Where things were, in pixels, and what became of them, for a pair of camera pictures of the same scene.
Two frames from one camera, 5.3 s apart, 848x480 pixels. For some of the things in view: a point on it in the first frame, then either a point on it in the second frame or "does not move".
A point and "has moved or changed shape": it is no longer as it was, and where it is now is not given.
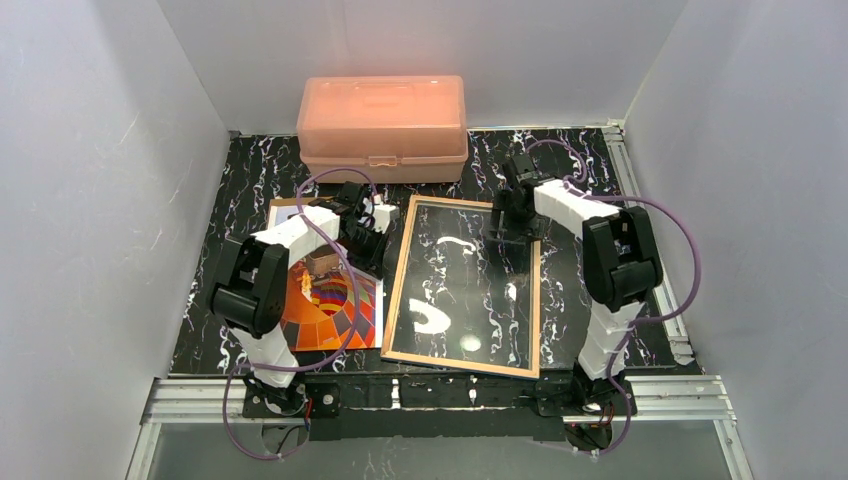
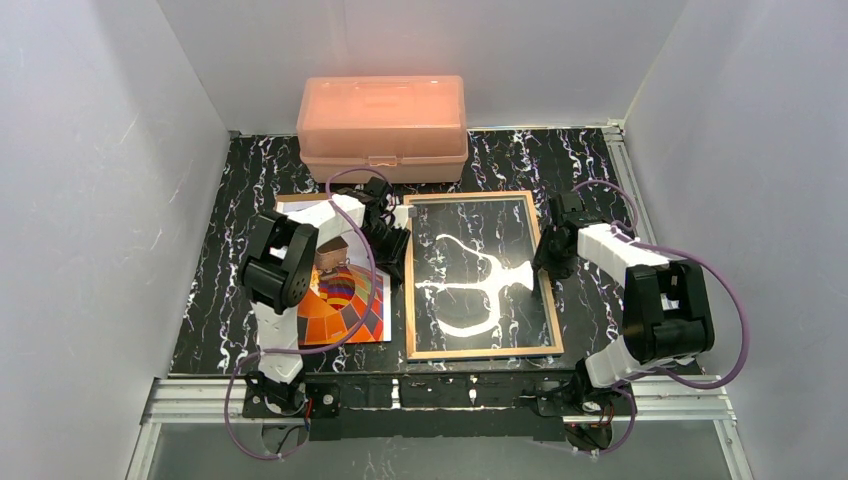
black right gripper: (506, 220) -> (552, 252)
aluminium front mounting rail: (667, 399) does not move
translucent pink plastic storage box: (400, 128) does not move
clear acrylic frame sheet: (464, 292) has moved or changed shape
